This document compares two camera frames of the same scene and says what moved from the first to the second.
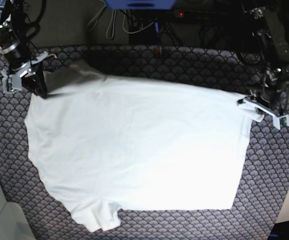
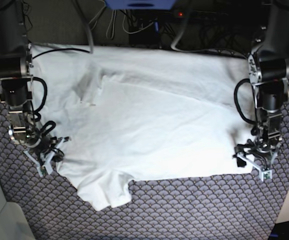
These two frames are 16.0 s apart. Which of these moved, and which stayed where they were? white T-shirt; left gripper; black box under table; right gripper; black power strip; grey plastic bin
Moved: left gripper; right gripper; white T-shirt
Stayed: grey plastic bin; black power strip; black box under table
